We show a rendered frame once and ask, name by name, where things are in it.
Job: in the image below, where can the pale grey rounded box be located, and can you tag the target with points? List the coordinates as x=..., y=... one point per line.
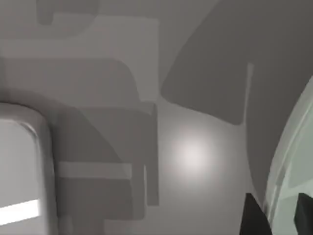
x=22, y=159

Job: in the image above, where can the pale greenish white container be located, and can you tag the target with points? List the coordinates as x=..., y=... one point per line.
x=286, y=171

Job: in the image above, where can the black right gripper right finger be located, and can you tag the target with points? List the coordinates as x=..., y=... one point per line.
x=305, y=215

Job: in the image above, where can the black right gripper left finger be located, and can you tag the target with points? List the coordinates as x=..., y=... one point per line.
x=253, y=220

